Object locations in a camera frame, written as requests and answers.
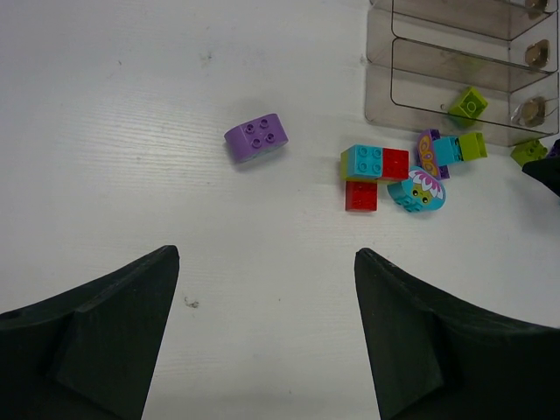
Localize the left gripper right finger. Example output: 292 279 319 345
354 248 559 419

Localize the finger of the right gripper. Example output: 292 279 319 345
522 157 560 197

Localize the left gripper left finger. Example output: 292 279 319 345
1 245 179 419

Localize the green wide lego brick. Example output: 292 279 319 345
510 139 548 167

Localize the green small lego brick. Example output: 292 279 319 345
448 87 488 129

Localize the blue oval flower lego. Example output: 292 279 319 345
387 166 446 214

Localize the purple rounded lego brick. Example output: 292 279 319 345
224 114 289 164

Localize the green lego brick center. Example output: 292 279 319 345
458 132 487 161

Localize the blue lego brick center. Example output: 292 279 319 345
433 136 464 166

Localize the purple butterfly lego piece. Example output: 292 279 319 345
416 129 450 180

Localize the clear bin nearest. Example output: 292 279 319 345
365 38 559 147

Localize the red lego brick upper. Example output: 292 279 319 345
379 148 410 182

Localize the red lego brick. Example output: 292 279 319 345
379 148 410 182
345 181 378 213

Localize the red lego brick lower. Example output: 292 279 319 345
345 181 378 213

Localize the blue green lego brick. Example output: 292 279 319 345
340 144 383 182

